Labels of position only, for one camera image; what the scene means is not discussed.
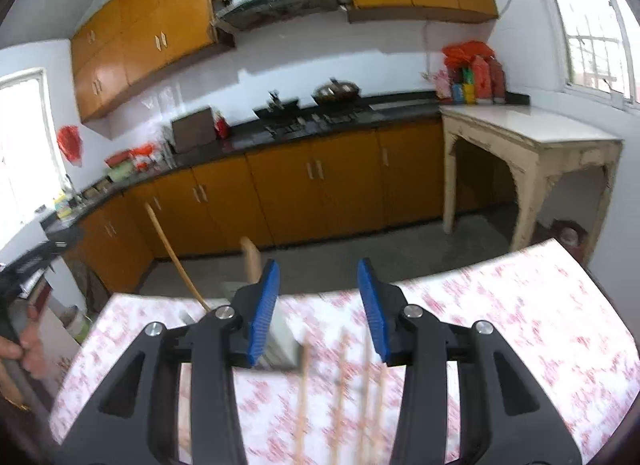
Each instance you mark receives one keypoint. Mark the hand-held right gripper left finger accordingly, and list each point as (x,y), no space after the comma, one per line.
(265,315)

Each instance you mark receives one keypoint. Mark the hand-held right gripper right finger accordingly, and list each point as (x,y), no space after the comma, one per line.
(372,315)

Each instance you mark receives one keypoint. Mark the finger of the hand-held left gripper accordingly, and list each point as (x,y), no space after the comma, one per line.
(45,257)

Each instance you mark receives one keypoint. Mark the metal utensil holder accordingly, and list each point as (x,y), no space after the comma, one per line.
(282,345)

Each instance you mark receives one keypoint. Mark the person's left hand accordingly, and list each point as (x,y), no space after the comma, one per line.
(35,355)

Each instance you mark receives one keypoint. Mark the yellow bottle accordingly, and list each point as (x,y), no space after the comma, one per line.
(63,206)

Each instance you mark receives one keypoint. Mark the large bright window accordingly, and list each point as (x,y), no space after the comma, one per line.
(22,155)

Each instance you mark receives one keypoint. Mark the red plastic bag on hook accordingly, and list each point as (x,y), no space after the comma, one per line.
(69,145)

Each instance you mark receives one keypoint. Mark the red lidded container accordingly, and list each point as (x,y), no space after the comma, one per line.
(119,159)

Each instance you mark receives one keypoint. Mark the floral tablecloth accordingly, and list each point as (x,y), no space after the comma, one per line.
(500,305)

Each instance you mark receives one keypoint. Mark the orange base cabinets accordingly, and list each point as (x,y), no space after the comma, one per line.
(300,185)

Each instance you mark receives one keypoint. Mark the red and white bag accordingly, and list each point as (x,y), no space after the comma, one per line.
(144,156)

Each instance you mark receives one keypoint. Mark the black kitchen countertop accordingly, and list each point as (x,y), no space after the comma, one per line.
(240,137)

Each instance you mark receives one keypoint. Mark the red bottle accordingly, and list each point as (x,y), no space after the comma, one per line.
(222,129)

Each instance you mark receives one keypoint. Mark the black gas stove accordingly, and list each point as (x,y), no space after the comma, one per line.
(305,122)

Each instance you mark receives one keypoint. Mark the brown cutting board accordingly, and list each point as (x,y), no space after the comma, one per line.
(194,129)

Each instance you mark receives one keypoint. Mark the brown jar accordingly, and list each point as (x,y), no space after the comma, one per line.
(570,240)

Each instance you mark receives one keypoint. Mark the dark wok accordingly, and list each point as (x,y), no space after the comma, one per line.
(336,92)

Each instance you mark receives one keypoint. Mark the pink packet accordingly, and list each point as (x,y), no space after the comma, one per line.
(443,86)

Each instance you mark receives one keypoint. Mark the worn white table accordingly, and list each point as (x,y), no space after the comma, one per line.
(525,127)

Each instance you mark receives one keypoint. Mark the green and yellow packets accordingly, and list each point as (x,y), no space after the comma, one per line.
(464,87)

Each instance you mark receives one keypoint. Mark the red packets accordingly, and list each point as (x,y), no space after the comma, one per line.
(487,80)

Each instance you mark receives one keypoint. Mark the large red plastic bag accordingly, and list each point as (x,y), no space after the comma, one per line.
(467,52)

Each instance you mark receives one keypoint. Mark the barred window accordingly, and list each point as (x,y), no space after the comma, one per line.
(595,20)

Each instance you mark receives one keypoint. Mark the long orange wall cabinets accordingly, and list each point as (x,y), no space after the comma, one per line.
(145,30)

